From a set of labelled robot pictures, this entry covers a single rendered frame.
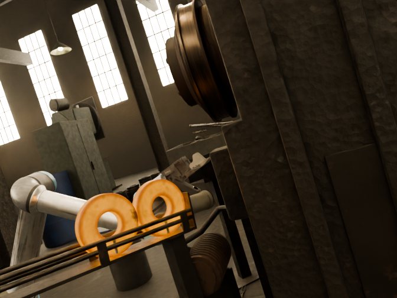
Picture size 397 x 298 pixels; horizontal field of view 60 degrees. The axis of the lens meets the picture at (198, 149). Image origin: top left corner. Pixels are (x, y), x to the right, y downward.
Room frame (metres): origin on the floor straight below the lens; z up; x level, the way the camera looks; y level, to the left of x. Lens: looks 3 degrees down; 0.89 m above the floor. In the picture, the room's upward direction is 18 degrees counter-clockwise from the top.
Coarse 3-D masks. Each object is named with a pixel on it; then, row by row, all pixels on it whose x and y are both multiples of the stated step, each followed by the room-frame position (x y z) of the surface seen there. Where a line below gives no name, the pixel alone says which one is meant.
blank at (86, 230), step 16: (80, 208) 0.84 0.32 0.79; (96, 208) 0.83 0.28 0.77; (112, 208) 0.86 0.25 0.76; (128, 208) 0.88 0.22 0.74; (80, 224) 0.80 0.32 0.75; (96, 224) 0.82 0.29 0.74; (128, 224) 0.87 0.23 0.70; (80, 240) 0.80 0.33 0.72; (96, 240) 0.82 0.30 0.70; (96, 256) 0.83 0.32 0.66; (112, 256) 0.83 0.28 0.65
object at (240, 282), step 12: (204, 156) 2.07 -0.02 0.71; (204, 168) 1.78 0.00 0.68; (192, 180) 2.03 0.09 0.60; (204, 180) 1.78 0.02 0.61; (216, 180) 1.88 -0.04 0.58; (216, 192) 1.88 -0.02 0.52; (216, 204) 1.92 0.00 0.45; (228, 216) 1.88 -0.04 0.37; (228, 228) 1.88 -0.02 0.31; (228, 240) 1.91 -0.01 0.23; (240, 240) 1.89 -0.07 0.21; (240, 252) 1.89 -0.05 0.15; (240, 264) 1.88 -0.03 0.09; (252, 264) 2.02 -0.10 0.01; (240, 276) 1.89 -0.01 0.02; (252, 276) 1.87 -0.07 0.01; (240, 288) 1.79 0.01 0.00
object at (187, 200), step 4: (184, 192) 0.99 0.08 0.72; (188, 192) 0.98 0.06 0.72; (184, 196) 0.99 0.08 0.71; (188, 196) 0.98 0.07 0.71; (184, 200) 0.99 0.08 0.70; (188, 200) 0.98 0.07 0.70; (188, 204) 0.98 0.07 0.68; (192, 208) 0.98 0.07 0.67; (188, 212) 0.99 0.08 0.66; (192, 212) 0.98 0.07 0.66; (188, 220) 0.99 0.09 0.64; (192, 220) 0.98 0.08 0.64; (180, 224) 1.03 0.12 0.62; (192, 224) 0.98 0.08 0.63; (196, 228) 0.97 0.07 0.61
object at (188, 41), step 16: (176, 16) 1.20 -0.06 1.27; (192, 16) 1.18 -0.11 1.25; (192, 32) 1.15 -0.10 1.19; (192, 48) 1.15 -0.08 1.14; (192, 64) 1.15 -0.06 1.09; (192, 80) 1.16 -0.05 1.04; (208, 80) 1.16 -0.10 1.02; (208, 96) 1.19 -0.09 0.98; (208, 112) 1.23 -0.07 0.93; (224, 112) 1.27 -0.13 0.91
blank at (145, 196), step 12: (156, 180) 0.95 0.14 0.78; (144, 192) 0.92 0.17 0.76; (156, 192) 0.94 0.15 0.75; (168, 192) 0.97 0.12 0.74; (180, 192) 0.99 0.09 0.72; (132, 204) 0.92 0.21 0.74; (144, 204) 0.91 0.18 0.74; (168, 204) 0.98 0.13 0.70; (180, 204) 0.98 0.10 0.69; (144, 216) 0.91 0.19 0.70; (168, 228) 0.94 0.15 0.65
